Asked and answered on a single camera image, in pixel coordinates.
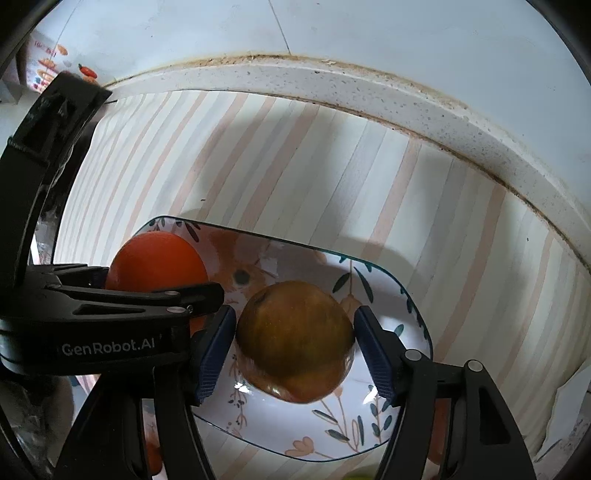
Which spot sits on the striped table cloth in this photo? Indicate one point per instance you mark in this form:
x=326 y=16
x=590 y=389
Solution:
x=492 y=280

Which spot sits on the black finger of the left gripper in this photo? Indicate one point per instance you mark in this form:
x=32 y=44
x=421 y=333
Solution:
x=70 y=292

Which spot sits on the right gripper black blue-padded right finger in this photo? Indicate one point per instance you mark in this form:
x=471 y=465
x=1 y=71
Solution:
x=482 y=438

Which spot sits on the floral oval ceramic plate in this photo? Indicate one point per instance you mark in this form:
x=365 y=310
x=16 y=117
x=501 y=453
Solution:
x=352 y=419

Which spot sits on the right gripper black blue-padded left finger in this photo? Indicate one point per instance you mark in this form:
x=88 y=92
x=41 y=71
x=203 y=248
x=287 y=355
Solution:
x=107 y=439

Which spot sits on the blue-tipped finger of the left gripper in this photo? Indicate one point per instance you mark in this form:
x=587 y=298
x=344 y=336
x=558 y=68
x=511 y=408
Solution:
x=31 y=160

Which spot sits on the colourful wall stickers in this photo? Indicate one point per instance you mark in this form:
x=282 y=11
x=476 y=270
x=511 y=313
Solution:
x=45 y=60

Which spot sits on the large orange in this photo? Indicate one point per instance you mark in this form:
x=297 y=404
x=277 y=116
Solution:
x=155 y=261

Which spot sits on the dark red apple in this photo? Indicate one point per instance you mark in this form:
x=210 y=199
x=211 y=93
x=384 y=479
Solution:
x=294 y=342

